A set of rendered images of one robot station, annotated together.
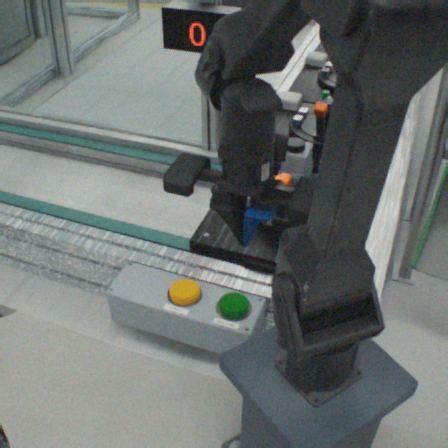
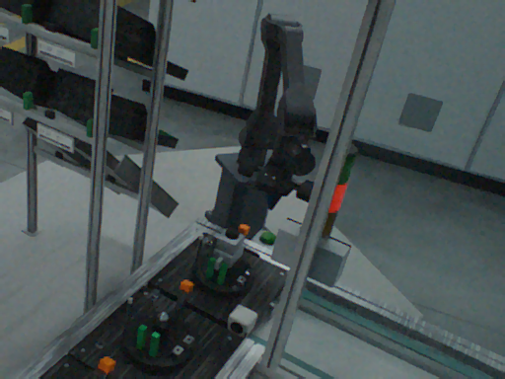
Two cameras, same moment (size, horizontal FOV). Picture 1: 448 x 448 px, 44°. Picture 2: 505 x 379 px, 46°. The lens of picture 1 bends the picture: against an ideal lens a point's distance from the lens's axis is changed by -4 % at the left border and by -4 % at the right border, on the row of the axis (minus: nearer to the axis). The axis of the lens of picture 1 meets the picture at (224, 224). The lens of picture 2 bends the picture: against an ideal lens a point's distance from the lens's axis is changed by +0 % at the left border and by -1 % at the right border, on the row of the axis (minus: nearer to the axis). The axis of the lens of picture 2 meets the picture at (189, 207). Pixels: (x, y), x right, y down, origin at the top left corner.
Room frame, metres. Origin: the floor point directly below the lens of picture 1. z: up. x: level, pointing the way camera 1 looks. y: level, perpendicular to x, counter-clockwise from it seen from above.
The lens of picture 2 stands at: (1.74, -0.10, 1.80)
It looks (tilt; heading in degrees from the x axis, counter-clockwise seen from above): 33 degrees down; 185
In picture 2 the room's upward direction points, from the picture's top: 9 degrees clockwise
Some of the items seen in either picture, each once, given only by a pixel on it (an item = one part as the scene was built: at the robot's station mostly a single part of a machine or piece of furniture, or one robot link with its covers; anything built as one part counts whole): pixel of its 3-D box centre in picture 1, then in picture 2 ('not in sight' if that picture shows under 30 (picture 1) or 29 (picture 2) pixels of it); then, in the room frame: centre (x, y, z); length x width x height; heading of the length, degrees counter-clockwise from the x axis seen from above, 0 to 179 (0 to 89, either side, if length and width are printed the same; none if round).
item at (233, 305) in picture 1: (233, 307); (268, 239); (0.52, -0.01, 0.96); 0.04 x 0.04 x 0.02
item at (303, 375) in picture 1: (324, 350); (252, 155); (0.34, -0.10, 1.09); 0.07 x 0.07 x 0.06; 34
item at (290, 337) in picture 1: (325, 307); (258, 136); (0.34, -0.09, 1.15); 0.09 x 0.07 x 0.06; 109
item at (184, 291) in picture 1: (184, 293); not in sight; (0.54, 0.05, 0.96); 0.04 x 0.04 x 0.02
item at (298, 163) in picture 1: (295, 159); (227, 247); (0.72, -0.11, 1.06); 0.08 x 0.04 x 0.07; 159
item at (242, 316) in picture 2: not in sight; (242, 321); (0.84, -0.05, 0.97); 0.05 x 0.05 x 0.04; 69
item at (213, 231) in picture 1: (289, 215); (222, 280); (0.71, -0.10, 0.96); 0.24 x 0.24 x 0.02; 69
